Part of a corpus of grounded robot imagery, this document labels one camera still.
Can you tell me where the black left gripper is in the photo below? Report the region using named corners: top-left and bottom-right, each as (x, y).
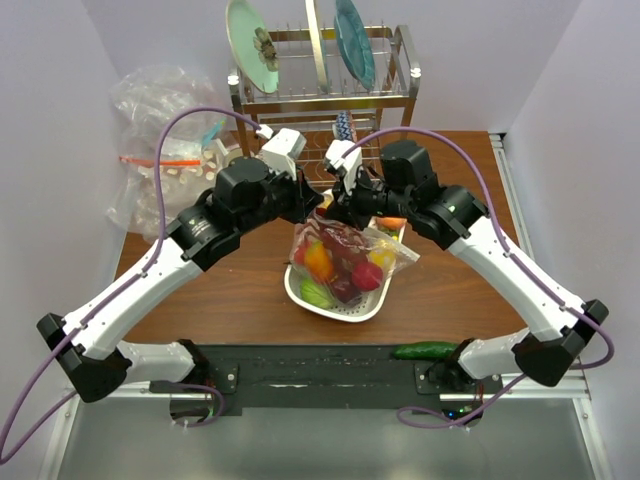
top-left (237, 159), bottom-right (327, 237)

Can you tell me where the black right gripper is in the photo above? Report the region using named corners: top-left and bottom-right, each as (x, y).
top-left (324, 168), bottom-right (405, 234)

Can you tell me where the red plastic lobster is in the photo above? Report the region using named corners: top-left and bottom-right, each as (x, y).
top-left (313, 221), bottom-right (371, 265)

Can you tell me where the clear polka dot zip bag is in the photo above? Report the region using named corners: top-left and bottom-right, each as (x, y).
top-left (289, 209), bottom-right (419, 308)

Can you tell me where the small red strawberry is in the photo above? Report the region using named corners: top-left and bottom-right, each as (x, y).
top-left (351, 261), bottom-right (384, 292)

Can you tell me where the orange red pepper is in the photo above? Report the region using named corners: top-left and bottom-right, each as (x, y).
top-left (304, 242), bottom-right (334, 283)

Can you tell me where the dark red apple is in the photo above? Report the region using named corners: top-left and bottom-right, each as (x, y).
top-left (330, 277), bottom-right (359, 304)

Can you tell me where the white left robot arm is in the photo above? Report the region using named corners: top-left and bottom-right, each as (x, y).
top-left (37, 157), bottom-right (323, 403)

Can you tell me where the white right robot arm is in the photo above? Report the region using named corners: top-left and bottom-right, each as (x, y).
top-left (324, 140), bottom-right (609, 393)

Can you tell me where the orange peach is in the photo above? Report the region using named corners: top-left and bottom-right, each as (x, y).
top-left (376, 217), bottom-right (407, 231)

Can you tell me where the white perforated fruit tray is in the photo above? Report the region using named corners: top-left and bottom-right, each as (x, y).
top-left (284, 191), bottom-right (406, 323)

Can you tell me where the large yellow banana bunch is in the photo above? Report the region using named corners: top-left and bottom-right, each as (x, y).
top-left (368, 248), bottom-right (396, 271)

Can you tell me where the steel dish rack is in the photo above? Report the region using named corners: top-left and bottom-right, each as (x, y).
top-left (227, 25), bottom-right (421, 189)

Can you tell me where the mint green flower plate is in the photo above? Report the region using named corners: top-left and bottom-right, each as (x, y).
top-left (225, 1), bottom-right (279, 94)

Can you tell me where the teal blue plate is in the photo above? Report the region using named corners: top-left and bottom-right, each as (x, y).
top-left (334, 0), bottom-right (376, 91)

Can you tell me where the green cucumber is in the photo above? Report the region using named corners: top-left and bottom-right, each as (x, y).
top-left (392, 341), bottom-right (458, 360)

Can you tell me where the beige rimmed plate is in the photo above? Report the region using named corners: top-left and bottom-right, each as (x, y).
top-left (305, 0), bottom-right (330, 94)

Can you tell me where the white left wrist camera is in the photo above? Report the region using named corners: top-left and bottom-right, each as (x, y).
top-left (258, 128), bottom-right (307, 179)

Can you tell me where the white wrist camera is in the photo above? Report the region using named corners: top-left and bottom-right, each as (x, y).
top-left (324, 139), bottom-right (362, 194)
top-left (258, 128), bottom-right (307, 179)

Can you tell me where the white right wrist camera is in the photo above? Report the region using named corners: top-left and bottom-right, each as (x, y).
top-left (324, 139), bottom-right (362, 194)

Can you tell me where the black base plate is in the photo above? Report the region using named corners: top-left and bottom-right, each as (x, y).
top-left (149, 344), bottom-right (506, 417)

